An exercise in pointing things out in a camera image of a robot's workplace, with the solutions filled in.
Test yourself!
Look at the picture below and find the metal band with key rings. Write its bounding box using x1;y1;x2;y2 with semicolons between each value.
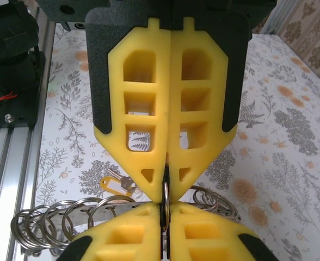
10;185;242;258

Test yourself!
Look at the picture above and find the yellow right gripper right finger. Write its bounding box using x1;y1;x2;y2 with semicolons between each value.
167;203;282;261

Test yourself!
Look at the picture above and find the aluminium front rail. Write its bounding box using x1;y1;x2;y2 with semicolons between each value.
0;21;58;261

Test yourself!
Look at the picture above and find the aluminium side rail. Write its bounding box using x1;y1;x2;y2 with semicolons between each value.
254;0;284;35

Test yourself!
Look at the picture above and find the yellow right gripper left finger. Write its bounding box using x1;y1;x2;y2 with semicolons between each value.
55;202;161;261

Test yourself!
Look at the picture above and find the black fob key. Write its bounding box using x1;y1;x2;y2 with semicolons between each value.
159;165;172;261

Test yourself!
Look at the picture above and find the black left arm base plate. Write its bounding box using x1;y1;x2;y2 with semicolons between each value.
0;51;46;128

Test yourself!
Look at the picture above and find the yellow tagged silver key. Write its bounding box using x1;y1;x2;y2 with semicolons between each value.
100;167;143;198

